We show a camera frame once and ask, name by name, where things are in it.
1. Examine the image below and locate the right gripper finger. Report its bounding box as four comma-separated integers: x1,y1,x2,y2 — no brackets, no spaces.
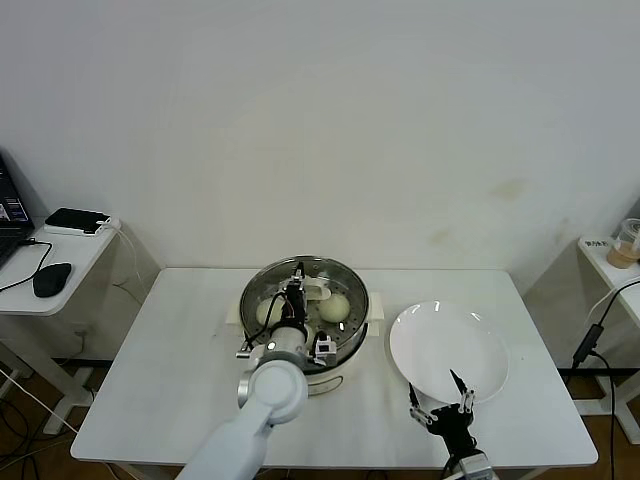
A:
449,368,476,415
407,382,436,425

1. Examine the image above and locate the clear plastic drink cup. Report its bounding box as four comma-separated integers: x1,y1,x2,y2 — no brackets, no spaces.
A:
606,218,640,269

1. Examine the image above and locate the black mouse cable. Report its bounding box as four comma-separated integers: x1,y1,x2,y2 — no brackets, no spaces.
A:
0,238,55,294

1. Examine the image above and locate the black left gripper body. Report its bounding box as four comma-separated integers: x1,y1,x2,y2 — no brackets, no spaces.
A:
283,284,309,329

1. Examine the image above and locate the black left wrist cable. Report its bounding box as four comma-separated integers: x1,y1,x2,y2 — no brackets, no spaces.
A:
241,291,292,352

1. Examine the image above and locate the white round plate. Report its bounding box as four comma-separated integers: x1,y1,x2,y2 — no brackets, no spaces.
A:
388,300,512,406

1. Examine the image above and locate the black laptop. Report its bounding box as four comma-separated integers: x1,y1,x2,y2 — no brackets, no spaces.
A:
0,152,36,269

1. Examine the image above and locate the white side table with laptop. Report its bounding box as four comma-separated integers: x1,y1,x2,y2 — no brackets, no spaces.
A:
0,219,162,436

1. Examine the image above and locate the white side table with cup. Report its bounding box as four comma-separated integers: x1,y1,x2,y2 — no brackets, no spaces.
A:
522,234,640,444

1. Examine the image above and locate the stainless steel steamer basket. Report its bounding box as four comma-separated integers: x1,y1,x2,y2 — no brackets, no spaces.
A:
238,255,372,369

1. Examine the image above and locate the white charging cable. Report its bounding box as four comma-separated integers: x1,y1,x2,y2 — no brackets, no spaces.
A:
99,219,149,301

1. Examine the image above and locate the white floor cable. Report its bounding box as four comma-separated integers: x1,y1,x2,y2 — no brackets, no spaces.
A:
0,367,79,434

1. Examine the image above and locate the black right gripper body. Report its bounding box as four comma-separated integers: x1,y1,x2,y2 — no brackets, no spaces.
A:
430,403,477,454

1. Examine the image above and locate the black smartphone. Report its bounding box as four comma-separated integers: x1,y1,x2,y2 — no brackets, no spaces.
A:
45,207,112,232

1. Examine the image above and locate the black computer mouse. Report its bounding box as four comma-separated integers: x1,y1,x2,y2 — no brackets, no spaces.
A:
32,261,74,299

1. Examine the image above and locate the white thin cable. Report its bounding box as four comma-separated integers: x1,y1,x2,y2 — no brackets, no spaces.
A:
586,285,629,327

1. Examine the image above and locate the white electric cooking pot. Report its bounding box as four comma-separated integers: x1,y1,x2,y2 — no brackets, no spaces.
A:
226,292,387,402

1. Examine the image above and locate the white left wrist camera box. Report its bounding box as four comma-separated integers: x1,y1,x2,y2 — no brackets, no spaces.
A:
312,333,337,369

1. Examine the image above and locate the black floor cable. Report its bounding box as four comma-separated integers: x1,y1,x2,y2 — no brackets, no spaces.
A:
0,394,39,459

